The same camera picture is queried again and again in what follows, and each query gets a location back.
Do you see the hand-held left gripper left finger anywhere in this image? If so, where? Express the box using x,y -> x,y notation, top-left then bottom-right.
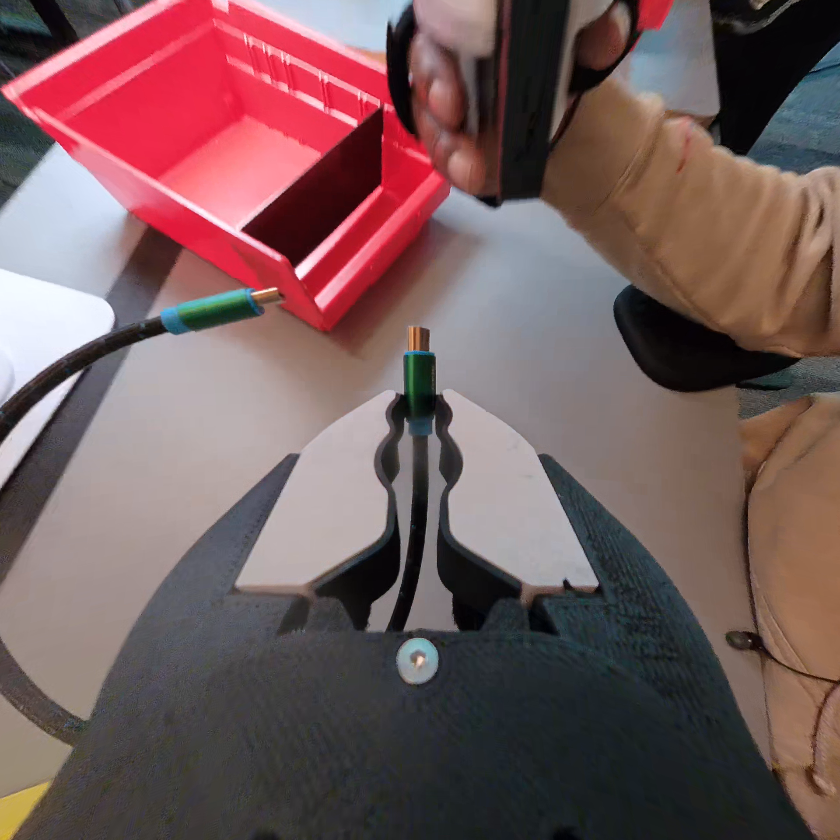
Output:
234,391 -> 401,595

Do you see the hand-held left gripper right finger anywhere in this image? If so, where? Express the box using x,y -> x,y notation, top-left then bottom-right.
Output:
435,389 -> 600,597

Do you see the green plug braided hdmi cable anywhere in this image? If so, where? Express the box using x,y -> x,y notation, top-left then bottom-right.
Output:
0,287 -> 438,746

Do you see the red plastic bin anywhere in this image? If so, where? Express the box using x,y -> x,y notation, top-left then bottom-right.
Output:
0,0 -> 452,332

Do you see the person's right forearm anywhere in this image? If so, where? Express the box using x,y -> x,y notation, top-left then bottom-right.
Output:
541,77 -> 840,361

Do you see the black chair armrest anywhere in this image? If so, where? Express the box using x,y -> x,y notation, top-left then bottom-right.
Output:
613,284 -> 803,395

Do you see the black bin divider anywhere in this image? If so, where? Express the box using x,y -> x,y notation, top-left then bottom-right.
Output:
241,107 -> 385,269

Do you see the black clip microphone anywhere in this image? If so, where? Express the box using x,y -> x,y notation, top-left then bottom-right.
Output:
725,629 -> 840,685

